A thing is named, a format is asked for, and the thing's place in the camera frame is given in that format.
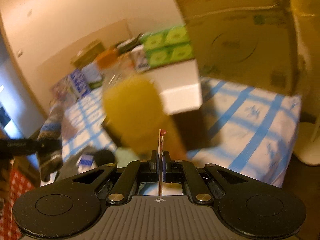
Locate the thin red stick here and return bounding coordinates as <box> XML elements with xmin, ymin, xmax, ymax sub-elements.
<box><xmin>158</xmin><ymin>129</ymin><xmax>166</xmax><ymax>196</ymax></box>

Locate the grey knitted cloth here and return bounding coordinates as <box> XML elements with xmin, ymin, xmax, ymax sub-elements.
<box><xmin>37</xmin><ymin>102</ymin><xmax>64</xmax><ymax>182</ymax></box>

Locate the black round soft pad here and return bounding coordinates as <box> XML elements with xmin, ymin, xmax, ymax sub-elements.
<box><xmin>93</xmin><ymin>149</ymin><xmax>116</xmax><ymax>167</ymax></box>

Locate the orange juice bottle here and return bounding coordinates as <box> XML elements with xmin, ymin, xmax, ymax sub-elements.
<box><xmin>102</xmin><ymin>75</ymin><xmax>187</xmax><ymax>160</ymax></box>

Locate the blue label white cloth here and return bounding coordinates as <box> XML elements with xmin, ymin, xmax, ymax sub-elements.
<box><xmin>76</xmin><ymin>154</ymin><xmax>96</xmax><ymax>174</ymax></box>

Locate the green fluffy towel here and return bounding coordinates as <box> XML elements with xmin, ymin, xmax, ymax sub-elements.
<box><xmin>114</xmin><ymin>147</ymin><xmax>140</xmax><ymax>167</ymax></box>

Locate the red checked cloth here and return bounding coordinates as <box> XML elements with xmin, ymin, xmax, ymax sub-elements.
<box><xmin>0</xmin><ymin>168</ymin><xmax>35</xmax><ymax>240</ymax></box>

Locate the wooden headboard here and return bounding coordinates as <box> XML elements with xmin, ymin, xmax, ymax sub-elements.
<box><xmin>34</xmin><ymin>20</ymin><xmax>132</xmax><ymax>112</ymax></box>

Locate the blue white milk carton box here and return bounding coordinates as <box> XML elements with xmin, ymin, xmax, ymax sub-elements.
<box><xmin>51</xmin><ymin>68</ymin><xmax>92</xmax><ymax>103</ymax></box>

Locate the blue checked bed sheet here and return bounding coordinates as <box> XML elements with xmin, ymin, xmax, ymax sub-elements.
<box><xmin>60</xmin><ymin>79</ymin><xmax>301</xmax><ymax>187</ymax></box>

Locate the cow picture milk box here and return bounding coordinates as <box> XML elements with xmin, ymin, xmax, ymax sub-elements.
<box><xmin>81</xmin><ymin>62</ymin><xmax>103</xmax><ymax>90</ymax></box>

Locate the white picture box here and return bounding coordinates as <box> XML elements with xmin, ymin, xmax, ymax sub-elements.
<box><xmin>130</xmin><ymin>44</ymin><xmax>150</xmax><ymax>73</ymax></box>

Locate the orange gift box stack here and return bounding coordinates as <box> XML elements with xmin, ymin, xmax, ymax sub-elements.
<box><xmin>94</xmin><ymin>49</ymin><xmax>118</xmax><ymax>70</ymax></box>

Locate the brown cardboard box at headboard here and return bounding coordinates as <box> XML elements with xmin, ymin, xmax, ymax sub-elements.
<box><xmin>71</xmin><ymin>40</ymin><xmax>106</xmax><ymax>69</ymax></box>

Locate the green tissue pack stack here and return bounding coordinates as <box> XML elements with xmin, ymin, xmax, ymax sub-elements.
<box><xmin>140</xmin><ymin>25</ymin><xmax>195</xmax><ymax>68</ymax></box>

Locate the dark bag at headboard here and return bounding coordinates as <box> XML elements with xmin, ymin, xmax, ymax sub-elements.
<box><xmin>116</xmin><ymin>34</ymin><xmax>143</xmax><ymax>54</ymax></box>

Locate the large cardboard box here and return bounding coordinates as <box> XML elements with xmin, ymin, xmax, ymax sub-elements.
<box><xmin>171</xmin><ymin>0</ymin><xmax>301</xmax><ymax>97</ymax></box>

